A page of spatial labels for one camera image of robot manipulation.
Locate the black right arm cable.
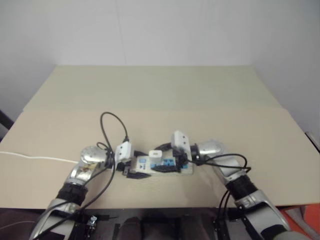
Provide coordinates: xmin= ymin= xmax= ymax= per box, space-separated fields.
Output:
xmin=191 ymin=152 xmax=252 ymax=240

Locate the small metal clamp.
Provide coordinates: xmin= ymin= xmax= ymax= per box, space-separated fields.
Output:
xmin=87 ymin=215 xmax=99 ymax=228

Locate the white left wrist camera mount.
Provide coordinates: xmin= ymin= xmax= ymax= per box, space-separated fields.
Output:
xmin=114 ymin=141 xmax=134 ymax=164

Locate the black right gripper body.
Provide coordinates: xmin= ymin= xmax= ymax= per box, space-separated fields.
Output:
xmin=173 ymin=149 xmax=189 ymax=172

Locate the dark rounded shape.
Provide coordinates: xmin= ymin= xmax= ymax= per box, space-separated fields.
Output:
xmin=120 ymin=216 xmax=145 ymax=240

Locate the black table frame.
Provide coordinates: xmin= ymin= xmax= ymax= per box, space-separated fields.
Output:
xmin=0 ymin=206 xmax=320 ymax=240

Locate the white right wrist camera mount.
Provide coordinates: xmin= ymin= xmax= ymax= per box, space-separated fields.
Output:
xmin=170 ymin=129 xmax=192 ymax=154

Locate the white power strip cord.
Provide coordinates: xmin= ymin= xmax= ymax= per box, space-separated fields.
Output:
xmin=0 ymin=150 xmax=80 ymax=164

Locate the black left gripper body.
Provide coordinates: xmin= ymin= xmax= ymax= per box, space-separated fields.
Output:
xmin=115 ymin=160 xmax=137 ymax=176

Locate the orange and grey cloth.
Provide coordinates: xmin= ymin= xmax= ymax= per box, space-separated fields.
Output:
xmin=276 ymin=203 xmax=320 ymax=240

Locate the white charger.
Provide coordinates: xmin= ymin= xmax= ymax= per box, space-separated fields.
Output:
xmin=148 ymin=149 xmax=163 ymax=164

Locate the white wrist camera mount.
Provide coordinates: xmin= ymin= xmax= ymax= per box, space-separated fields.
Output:
xmin=114 ymin=141 xmax=134 ymax=164
xmin=170 ymin=129 xmax=192 ymax=154

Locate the white power strip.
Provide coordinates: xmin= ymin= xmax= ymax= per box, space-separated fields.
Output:
xmin=130 ymin=153 xmax=195 ymax=176

